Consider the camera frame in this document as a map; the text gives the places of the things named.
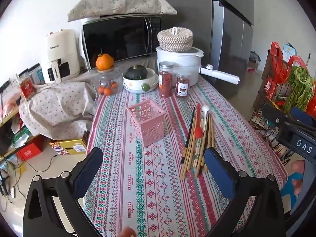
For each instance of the clear plastic container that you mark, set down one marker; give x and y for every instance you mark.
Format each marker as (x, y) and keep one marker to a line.
(37, 75)

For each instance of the white electric cooking pot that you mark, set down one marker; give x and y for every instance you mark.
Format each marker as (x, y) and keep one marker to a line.
(182, 61)

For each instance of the blue white paper packet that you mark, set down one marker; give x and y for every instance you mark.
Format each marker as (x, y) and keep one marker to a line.
(290, 50)

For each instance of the grey refrigerator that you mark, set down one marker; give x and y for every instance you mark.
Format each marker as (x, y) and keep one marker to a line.
(222, 42)

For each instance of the yellow cardboard box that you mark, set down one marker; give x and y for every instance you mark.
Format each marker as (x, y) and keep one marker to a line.
(71, 147)

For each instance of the beige floral branch cloth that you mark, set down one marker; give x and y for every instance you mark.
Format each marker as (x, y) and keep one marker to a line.
(118, 5)

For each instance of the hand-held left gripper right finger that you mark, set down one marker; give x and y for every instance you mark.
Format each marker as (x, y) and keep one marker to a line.
(219, 176)

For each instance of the wooden low shelf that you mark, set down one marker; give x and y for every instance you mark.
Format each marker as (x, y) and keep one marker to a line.
(9, 114)

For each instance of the large orange with leaf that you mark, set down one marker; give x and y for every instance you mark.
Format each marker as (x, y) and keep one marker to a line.
(105, 61)

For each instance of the red label tin jar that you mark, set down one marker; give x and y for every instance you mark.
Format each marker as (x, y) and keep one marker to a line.
(27, 90)

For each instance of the red spoon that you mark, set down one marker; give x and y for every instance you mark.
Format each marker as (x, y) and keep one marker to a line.
(198, 132)

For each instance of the pink and blue plastic toy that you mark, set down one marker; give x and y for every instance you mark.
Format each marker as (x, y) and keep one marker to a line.
(293, 182)

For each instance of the white spoon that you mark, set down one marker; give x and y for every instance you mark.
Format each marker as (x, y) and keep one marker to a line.
(205, 109)

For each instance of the patterned woven tablecloth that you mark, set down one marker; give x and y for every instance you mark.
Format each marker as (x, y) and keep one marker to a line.
(153, 190)

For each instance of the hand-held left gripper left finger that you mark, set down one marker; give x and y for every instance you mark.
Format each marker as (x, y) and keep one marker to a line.
(84, 174)

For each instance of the red gift box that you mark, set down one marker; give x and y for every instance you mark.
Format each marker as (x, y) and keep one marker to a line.
(29, 151)

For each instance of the black microwave oven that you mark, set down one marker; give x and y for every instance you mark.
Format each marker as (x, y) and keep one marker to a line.
(116, 42)

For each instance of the dark green squash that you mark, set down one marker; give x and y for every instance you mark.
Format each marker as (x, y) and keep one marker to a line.
(135, 73)

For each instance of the black chopstick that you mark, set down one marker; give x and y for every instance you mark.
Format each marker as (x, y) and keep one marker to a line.
(189, 130)

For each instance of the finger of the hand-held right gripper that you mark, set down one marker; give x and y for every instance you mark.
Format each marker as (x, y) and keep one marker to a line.
(271, 114)
(302, 116)

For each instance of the bunch of green beans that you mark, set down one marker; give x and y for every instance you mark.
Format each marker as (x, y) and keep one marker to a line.
(300, 88)

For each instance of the pile of wooden chopsticks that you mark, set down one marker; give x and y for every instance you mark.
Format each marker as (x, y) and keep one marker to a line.
(190, 153)

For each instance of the cream air fryer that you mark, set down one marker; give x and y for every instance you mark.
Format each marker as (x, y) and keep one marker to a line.
(61, 51)

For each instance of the white small-flower cloth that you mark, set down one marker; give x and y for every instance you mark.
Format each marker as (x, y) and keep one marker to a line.
(59, 106)

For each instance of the tall jar of red berries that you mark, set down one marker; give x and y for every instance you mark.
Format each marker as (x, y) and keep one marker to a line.
(166, 81)

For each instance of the red plastic bag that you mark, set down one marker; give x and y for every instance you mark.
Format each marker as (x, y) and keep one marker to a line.
(279, 71)

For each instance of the glass jar of small oranges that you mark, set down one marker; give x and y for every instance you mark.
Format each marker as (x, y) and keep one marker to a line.
(106, 84)

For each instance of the stack of white bowls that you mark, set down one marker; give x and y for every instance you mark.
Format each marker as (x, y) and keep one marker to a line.
(153, 80)

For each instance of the short jar with red label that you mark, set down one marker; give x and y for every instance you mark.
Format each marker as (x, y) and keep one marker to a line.
(182, 86)

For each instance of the person's left hand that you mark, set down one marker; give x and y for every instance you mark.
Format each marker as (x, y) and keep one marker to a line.
(127, 233)

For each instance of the small green round fruit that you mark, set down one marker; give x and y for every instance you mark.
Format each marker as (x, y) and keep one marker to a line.
(145, 87)

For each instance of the pink plastic lattice basket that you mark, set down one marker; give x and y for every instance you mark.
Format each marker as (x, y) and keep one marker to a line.
(148, 123)

